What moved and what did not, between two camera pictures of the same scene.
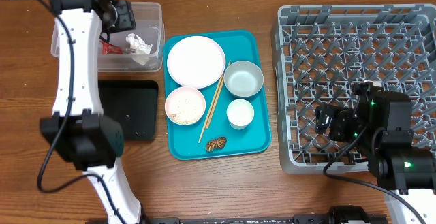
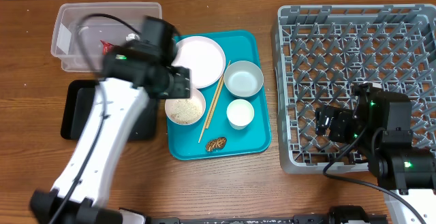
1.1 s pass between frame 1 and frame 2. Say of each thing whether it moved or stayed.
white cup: stayed
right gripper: stayed
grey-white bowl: stayed
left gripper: moved
